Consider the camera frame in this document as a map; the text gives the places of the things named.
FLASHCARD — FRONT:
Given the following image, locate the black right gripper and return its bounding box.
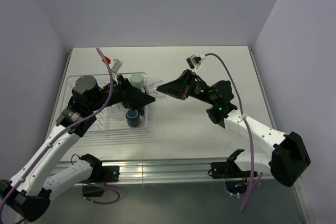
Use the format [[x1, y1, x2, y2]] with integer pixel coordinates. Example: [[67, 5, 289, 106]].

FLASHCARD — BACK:
[[157, 69, 217, 105]]

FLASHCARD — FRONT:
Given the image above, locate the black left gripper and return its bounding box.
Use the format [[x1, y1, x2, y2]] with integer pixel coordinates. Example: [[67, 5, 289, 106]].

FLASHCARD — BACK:
[[88, 74, 155, 112]]

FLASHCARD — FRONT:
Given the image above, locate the dark green mug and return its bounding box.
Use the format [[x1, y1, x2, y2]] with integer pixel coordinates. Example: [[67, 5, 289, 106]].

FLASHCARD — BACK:
[[138, 106, 145, 116]]

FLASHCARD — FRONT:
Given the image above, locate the dark blue mug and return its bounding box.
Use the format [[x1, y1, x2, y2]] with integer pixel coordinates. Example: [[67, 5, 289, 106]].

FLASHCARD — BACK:
[[125, 110, 140, 127]]

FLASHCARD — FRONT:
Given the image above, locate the light green plastic cup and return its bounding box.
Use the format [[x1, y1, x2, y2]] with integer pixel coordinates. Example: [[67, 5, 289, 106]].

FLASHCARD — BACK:
[[130, 73, 145, 90]]

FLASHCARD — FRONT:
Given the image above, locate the small clear glass cup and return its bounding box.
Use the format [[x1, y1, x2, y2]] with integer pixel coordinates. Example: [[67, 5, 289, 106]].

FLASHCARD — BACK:
[[144, 80, 166, 99]]

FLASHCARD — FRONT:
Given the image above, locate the large clear glass cup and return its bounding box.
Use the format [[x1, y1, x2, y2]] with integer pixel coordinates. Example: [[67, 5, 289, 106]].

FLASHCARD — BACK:
[[107, 103, 125, 119]]

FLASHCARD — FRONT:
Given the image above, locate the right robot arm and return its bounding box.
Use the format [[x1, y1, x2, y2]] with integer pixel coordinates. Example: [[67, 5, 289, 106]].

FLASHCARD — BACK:
[[157, 70, 311, 187]]

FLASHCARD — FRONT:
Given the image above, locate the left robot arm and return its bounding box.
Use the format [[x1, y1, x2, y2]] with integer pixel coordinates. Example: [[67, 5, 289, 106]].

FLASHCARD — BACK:
[[1, 75, 155, 222]]

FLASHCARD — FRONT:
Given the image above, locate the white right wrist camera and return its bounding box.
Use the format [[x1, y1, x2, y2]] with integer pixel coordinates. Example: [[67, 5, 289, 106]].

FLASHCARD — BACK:
[[186, 54, 206, 73]]

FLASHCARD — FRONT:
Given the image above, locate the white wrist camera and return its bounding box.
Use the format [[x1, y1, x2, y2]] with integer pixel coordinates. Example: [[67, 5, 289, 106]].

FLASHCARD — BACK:
[[186, 54, 206, 73], [104, 56, 123, 74]]

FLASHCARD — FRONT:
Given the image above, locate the clear wire dish rack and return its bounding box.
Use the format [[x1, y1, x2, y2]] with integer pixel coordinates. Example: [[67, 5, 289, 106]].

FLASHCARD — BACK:
[[56, 71, 150, 137]]

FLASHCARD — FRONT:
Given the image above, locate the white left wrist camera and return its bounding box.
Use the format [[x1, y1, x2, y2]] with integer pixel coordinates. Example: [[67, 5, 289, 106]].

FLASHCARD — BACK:
[[104, 56, 123, 74]]

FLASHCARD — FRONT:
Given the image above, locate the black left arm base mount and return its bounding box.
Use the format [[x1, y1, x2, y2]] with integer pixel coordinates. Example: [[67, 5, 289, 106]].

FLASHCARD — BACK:
[[82, 165, 120, 201]]

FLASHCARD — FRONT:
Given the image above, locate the aluminium rail frame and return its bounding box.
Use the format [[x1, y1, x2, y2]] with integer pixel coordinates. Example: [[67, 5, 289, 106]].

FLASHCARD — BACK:
[[26, 159, 316, 224]]

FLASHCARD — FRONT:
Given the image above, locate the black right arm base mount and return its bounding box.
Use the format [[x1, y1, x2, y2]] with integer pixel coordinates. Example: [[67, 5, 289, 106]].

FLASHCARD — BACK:
[[207, 162, 250, 179]]

